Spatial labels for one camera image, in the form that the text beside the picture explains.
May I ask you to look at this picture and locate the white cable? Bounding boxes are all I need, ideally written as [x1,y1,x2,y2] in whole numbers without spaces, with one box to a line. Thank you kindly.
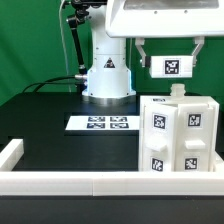
[58,0,73,94]

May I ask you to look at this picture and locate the white U-shaped border frame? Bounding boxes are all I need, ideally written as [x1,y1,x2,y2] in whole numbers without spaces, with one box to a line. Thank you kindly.
[0,139,224,196]

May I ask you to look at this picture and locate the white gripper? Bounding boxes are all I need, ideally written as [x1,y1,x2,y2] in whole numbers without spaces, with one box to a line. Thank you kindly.
[105,0,224,67]

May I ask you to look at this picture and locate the white marker base plate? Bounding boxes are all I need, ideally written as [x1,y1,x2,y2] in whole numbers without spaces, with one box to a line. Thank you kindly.
[65,115,139,131]

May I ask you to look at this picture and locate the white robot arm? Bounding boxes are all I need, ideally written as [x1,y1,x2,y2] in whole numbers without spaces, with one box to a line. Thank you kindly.
[82,0,224,104]

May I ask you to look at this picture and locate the white cabinet body box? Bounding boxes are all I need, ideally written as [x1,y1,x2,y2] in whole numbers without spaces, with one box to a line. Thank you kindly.
[138,84,219,172]

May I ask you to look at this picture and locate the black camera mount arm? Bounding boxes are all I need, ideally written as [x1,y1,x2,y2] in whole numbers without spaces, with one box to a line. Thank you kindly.
[67,0,108,76]

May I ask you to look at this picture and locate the white cabinet top block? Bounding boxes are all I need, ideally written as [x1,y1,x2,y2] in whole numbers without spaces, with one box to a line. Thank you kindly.
[149,55,193,78]

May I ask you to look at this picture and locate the black cables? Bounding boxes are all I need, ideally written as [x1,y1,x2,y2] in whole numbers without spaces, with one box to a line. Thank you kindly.
[21,75,88,94]

